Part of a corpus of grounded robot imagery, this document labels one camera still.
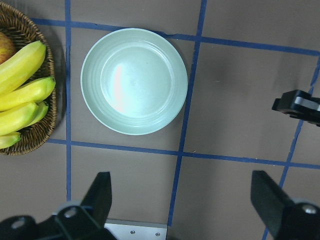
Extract red yellow apple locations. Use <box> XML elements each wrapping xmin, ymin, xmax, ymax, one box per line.
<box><xmin>0</xmin><ymin>32</ymin><xmax>17</xmax><ymax>64</ymax></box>

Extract yellow banana bunch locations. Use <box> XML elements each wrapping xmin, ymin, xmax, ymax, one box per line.
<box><xmin>0</xmin><ymin>41</ymin><xmax>56</xmax><ymax>149</ymax></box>

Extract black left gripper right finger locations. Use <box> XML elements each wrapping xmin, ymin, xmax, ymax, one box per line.
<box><xmin>250</xmin><ymin>170</ymin><xmax>295</xmax><ymax>238</ymax></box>

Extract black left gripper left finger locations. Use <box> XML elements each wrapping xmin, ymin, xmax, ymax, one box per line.
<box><xmin>80</xmin><ymin>172</ymin><xmax>111</xmax><ymax>227</ymax></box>

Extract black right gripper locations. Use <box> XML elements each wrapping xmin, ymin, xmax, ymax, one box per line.
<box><xmin>272</xmin><ymin>89</ymin><xmax>320</xmax><ymax>125</ymax></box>

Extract brown wicker basket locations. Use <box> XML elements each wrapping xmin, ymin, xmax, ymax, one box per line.
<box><xmin>0</xmin><ymin>1</ymin><xmax>58</xmax><ymax>156</ymax></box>

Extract light green plate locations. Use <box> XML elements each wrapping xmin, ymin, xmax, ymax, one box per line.
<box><xmin>80</xmin><ymin>28</ymin><xmax>188</xmax><ymax>136</ymax></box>

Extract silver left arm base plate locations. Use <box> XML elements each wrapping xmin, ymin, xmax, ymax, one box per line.
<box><xmin>104</xmin><ymin>219</ymin><xmax>168</xmax><ymax>240</ymax></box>

